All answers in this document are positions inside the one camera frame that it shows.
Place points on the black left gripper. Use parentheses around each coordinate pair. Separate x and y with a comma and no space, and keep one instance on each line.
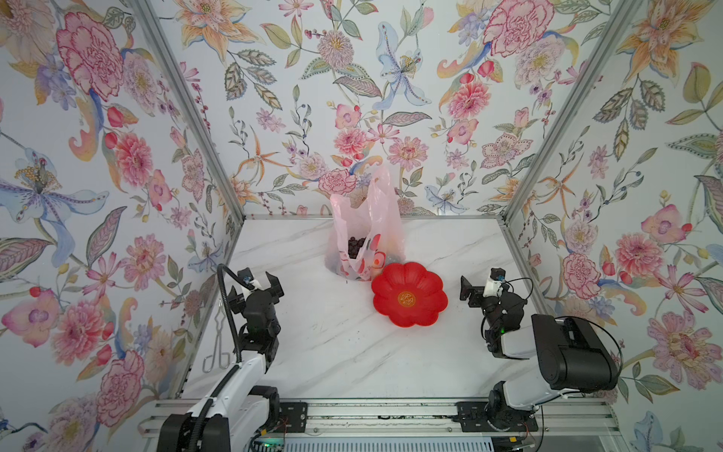
(273,296)

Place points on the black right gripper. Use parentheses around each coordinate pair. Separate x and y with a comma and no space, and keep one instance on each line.
(467,289)

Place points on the dark purple grape bunch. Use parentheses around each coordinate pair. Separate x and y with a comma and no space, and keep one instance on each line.
(355,246)

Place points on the pink plastic bag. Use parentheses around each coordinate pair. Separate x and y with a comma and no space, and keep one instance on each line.
(378,220)

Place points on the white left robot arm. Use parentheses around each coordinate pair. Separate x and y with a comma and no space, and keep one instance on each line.
(237,373)

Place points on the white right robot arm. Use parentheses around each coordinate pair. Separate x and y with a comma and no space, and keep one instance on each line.
(563,357)

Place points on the red flower-shaped plate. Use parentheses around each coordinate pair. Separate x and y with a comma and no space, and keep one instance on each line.
(409,295)

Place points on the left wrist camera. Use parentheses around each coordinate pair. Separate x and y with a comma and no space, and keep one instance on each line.
(247,280)

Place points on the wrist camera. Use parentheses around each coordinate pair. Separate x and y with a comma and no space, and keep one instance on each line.
(494,284)
(247,280)

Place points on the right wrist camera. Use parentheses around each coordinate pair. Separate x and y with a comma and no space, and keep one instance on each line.
(494,284)

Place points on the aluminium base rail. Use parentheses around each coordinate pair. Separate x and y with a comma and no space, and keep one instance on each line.
(433,425)

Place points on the aluminium frame post left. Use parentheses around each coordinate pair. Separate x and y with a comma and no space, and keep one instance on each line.
(154,33)

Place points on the aluminium frame post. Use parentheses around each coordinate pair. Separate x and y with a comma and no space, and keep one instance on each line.
(619,20)
(154,33)

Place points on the aluminium frame post right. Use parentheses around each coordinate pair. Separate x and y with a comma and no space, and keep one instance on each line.
(619,20)

